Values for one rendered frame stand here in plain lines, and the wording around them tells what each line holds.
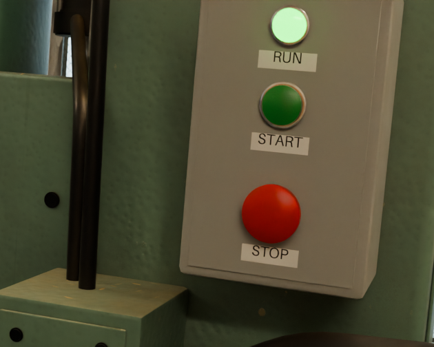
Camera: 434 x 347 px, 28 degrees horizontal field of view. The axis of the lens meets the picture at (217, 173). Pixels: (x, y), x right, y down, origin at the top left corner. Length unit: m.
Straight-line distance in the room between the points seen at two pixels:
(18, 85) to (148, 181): 0.13
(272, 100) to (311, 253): 0.08
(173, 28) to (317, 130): 0.13
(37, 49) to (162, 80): 0.18
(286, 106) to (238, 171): 0.04
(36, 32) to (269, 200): 0.31
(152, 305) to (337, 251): 0.11
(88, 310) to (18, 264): 0.16
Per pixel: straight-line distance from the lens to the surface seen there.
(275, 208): 0.43
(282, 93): 0.43
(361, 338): 0.47
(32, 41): 0.68
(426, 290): 0.51
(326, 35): 0.44
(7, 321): 0.49
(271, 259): 0.45
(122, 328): 0.46
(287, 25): 0.44
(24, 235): 0.61
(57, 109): 0.60
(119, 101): 0.53
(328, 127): 0.44
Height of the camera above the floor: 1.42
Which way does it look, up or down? 6 degrees down
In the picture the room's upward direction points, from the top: 5 degrees clockwise
